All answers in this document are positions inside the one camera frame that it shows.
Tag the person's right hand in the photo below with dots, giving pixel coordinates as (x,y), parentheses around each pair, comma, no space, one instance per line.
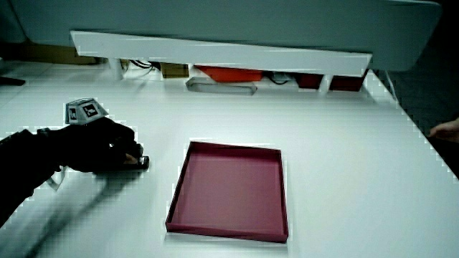
(93,147)

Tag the black stapler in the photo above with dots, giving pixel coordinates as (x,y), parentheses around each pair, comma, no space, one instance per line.
(145,163)

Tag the dark red shallow tray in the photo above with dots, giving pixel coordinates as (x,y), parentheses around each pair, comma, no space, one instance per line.
(229,193)

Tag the white desk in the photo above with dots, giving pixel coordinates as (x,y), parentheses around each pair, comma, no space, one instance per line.
(340,179)

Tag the white desk shelf riser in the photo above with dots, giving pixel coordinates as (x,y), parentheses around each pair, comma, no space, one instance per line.
(215,53)

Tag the person's right forearm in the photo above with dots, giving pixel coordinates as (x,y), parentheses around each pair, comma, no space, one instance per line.
(21,168)

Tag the dark red box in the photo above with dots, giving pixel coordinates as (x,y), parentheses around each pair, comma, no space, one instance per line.
(347,83)
(308,81)

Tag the olive brown box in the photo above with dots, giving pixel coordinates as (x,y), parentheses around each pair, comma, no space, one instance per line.
(174,70)

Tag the brown cardboard box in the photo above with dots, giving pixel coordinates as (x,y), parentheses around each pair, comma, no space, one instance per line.
(54,53)

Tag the large white panel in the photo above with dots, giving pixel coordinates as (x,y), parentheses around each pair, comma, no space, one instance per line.
(251,18)

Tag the orange box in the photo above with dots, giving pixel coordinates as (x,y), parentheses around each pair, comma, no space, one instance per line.
(229,74)

